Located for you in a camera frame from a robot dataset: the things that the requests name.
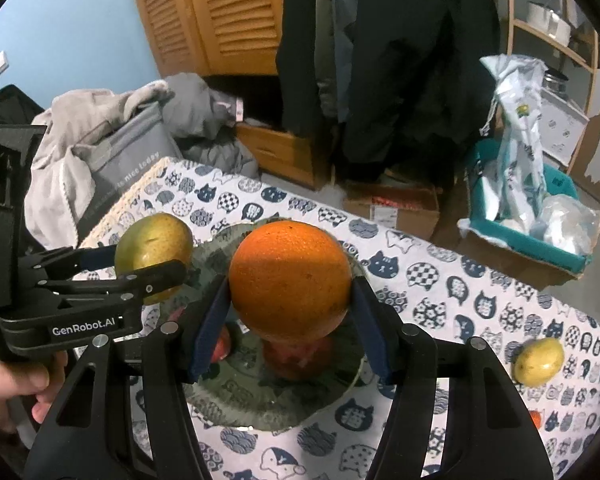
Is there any grey jacket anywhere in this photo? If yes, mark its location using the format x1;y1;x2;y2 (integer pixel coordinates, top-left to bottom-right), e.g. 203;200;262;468
312;0;363;123

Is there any orange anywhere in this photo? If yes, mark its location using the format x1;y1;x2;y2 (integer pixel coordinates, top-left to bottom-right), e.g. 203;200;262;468
228;220;353;345

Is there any brown cardboard box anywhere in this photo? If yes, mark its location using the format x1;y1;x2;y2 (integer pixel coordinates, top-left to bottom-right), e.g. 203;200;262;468
342;180;442;242

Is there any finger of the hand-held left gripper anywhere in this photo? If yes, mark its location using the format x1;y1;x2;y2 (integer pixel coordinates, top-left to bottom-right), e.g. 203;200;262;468
50;258;189;312
17;244;119;287

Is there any flat cardboard box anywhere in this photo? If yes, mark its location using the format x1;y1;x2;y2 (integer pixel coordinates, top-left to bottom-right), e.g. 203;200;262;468
456;219;587;292

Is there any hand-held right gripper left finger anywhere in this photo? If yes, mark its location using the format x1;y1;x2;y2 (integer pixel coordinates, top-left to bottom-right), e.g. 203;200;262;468
22;275;231;480

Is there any person's left hand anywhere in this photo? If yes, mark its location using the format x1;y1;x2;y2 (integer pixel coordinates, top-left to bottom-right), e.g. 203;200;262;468
0;351;69;434

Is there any light grey fleece garment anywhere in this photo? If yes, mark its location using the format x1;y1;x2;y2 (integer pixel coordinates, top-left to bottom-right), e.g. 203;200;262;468
24;79;177;252

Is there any wooden louvered cabinet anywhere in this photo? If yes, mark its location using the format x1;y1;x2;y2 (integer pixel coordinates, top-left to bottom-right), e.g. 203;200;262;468
126;0;291;79

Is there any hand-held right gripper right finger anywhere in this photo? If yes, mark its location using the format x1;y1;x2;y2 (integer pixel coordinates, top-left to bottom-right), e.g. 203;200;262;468
351;277;556;480

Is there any black coat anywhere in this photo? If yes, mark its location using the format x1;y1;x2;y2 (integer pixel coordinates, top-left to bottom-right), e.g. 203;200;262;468
275;0;502;183

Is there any red apple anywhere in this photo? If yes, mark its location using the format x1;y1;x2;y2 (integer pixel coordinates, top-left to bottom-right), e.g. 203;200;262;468
262;334;337;382
210;326;233;364

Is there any white printed box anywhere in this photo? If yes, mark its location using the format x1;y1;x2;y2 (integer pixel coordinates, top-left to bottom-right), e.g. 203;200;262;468
539;85;589;167

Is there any grey storage bag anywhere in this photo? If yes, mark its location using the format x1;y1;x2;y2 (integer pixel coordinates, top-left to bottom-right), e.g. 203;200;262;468
86;102;184;232

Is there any dark grey garment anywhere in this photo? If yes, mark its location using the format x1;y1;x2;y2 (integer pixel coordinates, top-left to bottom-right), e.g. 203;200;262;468
159;72;262;182

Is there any clear plastic bag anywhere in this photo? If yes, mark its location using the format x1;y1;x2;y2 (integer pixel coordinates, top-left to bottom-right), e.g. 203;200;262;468
532;194;600;257

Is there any green glass plate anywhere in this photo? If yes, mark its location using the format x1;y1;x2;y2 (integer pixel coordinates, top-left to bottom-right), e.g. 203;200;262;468
180;217;377;432

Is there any teal box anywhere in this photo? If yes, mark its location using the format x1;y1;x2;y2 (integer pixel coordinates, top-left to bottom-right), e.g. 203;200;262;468
467;139;593;273

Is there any wooden shelf rack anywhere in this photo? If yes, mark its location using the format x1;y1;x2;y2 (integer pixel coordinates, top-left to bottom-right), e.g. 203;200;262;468
500;0;600;173

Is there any printed plastic bag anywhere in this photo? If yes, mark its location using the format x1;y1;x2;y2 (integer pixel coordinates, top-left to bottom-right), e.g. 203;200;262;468
479;54;551;233

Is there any wooden drawer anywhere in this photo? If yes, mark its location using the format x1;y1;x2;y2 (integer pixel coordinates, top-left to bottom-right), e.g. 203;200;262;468
234;122;317;192

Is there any black bag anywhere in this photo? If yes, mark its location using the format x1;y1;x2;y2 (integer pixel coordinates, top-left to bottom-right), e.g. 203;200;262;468
0;84;47;133

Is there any cat print tablecloth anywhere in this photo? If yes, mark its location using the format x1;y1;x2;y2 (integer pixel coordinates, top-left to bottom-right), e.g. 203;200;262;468
77;157;600;480

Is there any yellow-green pear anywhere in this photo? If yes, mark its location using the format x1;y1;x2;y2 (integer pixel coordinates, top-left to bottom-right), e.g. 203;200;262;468
114;212;195;306
513;337;566;388

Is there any metal pot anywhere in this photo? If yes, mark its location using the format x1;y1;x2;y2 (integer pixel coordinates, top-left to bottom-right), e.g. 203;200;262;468
526;0;572;39

